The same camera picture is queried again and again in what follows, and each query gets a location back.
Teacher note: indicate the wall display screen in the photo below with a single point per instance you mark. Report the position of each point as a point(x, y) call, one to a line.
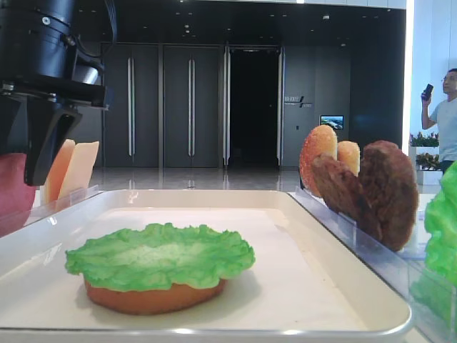
point(336, 122)

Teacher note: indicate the front bread bun slice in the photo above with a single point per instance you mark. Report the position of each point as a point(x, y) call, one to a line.
point(348, 152)

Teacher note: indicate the clear acrylic rack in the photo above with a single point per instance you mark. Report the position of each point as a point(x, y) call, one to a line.
point(432, 297)
point(14, 222)

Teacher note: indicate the back bread bun slice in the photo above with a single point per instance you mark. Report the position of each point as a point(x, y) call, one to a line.
point(321, 139)

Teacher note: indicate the front brown meat patty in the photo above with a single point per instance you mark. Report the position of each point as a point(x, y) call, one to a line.
point(389, 183)

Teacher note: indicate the pale yellow cheese slice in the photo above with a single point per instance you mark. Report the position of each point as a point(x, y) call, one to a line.
point(80, 168)

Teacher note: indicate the back brown meat patty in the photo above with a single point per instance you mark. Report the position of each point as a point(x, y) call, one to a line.
point(342, 193)

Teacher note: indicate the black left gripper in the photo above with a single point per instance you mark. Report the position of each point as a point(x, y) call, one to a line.
point(49, 120)

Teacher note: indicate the orange cheese slice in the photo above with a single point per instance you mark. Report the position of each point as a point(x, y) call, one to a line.
point(55, 178)

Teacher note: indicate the black smartphone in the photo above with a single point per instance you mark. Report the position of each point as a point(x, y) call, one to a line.
point(426, 95)

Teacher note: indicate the bread bun slice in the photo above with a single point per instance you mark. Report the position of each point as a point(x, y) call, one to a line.
point(348, 152)
point(321, 139)

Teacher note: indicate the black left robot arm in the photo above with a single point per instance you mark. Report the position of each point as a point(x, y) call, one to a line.
point(46, 75)

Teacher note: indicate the green lettuce leaf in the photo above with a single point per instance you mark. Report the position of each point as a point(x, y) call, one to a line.
point(159, 256)
point(440, 223)

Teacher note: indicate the red tomato slice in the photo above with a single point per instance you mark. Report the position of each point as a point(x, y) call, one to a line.
point(16, 196)

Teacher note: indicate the brown meat patty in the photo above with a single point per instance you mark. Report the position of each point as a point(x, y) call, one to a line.
point(342, 193)
point(389, 183)

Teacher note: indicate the clear acrylic rack right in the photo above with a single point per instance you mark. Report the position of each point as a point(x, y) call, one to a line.
point(432, 297)

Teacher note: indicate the man in grey shirt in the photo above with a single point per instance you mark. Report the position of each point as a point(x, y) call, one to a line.
point(444, 116)

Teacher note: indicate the green lettuce leaf in rack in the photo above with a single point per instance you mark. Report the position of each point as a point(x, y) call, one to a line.
point(440, 223)

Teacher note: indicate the white tray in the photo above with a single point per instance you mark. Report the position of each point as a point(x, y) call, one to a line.
point(305, 286)

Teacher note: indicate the clear acrylic rack left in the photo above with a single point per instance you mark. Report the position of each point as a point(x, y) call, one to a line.
point(14, 222)

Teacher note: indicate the flower planter box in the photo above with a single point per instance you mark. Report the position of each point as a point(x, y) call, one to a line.
point(424, 154)

